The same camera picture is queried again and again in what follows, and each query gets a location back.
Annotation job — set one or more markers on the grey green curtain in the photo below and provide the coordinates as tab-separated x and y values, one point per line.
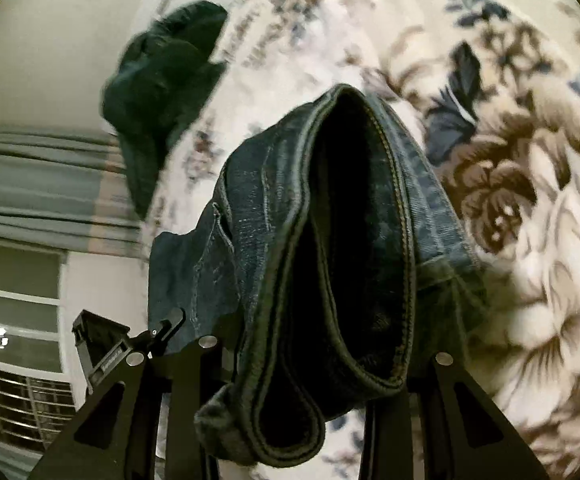
35	185

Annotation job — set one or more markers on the bed with floral sheet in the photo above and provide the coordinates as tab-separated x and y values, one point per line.
545	260

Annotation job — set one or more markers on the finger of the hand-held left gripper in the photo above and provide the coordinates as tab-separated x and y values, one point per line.
167	332

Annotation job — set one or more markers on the window with white frame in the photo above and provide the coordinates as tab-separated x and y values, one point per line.
15	320

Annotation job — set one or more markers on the dark green blanket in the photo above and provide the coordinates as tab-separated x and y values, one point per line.
165	85

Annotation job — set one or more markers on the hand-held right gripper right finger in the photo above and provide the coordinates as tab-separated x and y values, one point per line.
420	425

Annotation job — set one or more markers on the dark blue jeans pants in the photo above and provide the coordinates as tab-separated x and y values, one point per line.
250	210

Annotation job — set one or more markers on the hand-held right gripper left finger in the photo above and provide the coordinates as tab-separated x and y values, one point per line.
190	385

